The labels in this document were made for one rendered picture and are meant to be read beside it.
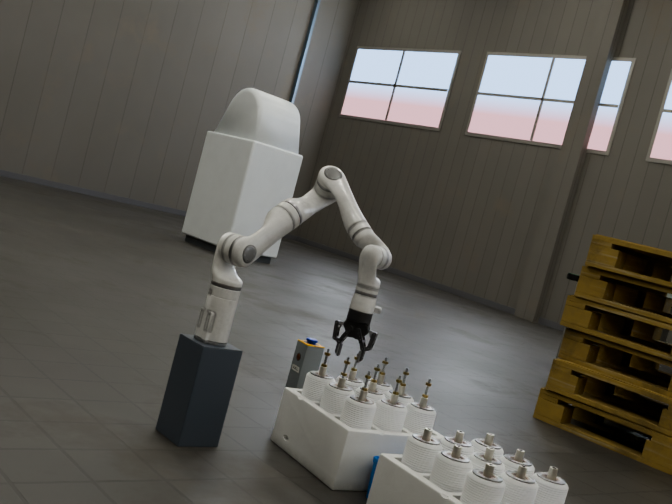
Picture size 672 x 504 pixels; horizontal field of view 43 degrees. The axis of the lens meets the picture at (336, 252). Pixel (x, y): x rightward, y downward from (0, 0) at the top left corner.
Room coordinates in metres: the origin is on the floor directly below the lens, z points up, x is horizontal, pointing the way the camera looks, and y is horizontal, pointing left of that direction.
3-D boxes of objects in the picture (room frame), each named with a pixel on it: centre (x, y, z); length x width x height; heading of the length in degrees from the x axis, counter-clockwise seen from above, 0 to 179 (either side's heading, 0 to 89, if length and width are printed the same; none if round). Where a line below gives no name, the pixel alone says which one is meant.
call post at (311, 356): (2.85, 0.00, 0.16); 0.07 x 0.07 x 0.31; 33
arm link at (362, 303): (2.60, -0.13, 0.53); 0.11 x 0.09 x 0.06; 162
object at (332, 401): (2.58, -0.12, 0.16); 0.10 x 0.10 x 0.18
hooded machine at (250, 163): (8.86, 1.11, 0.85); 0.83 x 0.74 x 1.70; 44
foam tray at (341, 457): (2.65, -0.22, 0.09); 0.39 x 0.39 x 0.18; 33
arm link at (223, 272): (2.49, 0.29, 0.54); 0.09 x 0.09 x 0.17; 53
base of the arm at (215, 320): (2.49, 0.29, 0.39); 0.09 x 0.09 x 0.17; 41
